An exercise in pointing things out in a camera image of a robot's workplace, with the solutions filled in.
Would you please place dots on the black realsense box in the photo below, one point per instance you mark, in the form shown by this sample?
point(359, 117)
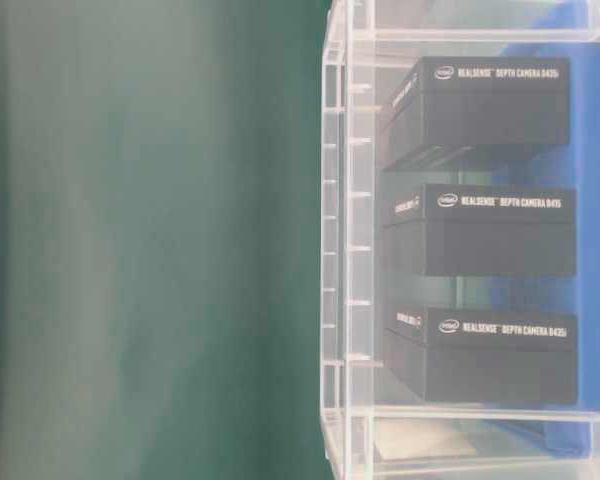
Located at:
point(449, 355)
point(476, 113)
point(446, 230)

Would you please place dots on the clear plastic storage case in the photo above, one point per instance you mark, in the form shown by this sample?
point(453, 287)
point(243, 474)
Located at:
point(373, 425)

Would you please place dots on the blue liner sheet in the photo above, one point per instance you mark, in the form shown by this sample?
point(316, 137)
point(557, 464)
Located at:
point(574, 165)

